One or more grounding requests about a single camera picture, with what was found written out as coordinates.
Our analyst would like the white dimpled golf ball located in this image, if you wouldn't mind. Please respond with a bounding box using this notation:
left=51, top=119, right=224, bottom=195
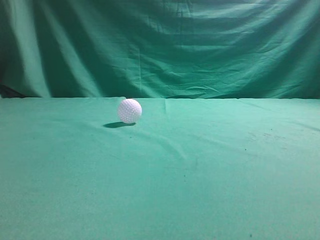
left=117, top=98, right=143, bottom=124

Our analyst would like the green backdrop cloth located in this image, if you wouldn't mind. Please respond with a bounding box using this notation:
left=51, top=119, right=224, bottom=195
left=0, top=0, right=320, bottom=99

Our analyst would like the green table cloth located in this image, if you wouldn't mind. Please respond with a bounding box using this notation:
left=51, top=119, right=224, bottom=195
left=0, top=97, right=320, bottom=240

